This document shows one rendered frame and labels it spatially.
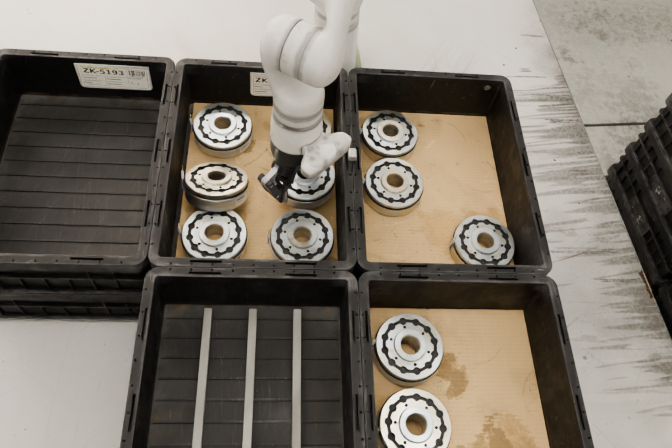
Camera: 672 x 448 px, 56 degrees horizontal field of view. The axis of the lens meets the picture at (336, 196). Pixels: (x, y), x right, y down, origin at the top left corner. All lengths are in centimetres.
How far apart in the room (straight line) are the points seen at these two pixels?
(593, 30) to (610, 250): 170
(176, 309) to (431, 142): 55
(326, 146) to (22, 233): 51
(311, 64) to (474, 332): 51
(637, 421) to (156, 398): 80
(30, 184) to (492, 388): 81
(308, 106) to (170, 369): 43
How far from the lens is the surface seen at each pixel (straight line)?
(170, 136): 105
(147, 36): 153
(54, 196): 114
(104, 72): 119
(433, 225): 110
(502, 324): 106
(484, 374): 102
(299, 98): 84
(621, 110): 268
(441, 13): 165
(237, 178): 105
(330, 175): 106
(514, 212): 112
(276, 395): 96
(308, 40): 77
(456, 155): 120
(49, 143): 121
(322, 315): 100
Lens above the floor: 176
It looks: 58 degrees down
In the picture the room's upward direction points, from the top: 11 degrees clockwise
